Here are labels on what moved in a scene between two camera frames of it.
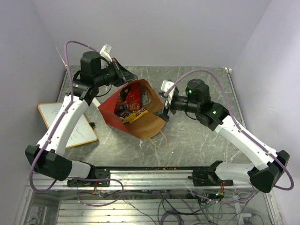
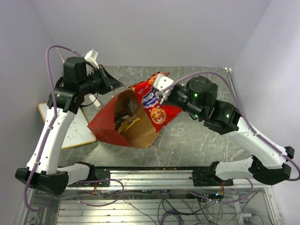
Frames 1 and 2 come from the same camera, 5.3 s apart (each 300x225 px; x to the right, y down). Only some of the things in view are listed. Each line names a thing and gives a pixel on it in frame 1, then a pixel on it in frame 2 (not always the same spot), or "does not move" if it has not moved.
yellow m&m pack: [135, 116] to [123, 124]
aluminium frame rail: [157, 179] does not move
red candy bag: [133, 99] to [158, 114]
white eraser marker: [96, 102] does not move
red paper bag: [135, 108] to [122, 120]
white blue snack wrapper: [145, 99] to [131, 106]
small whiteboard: [83, 132] does not move
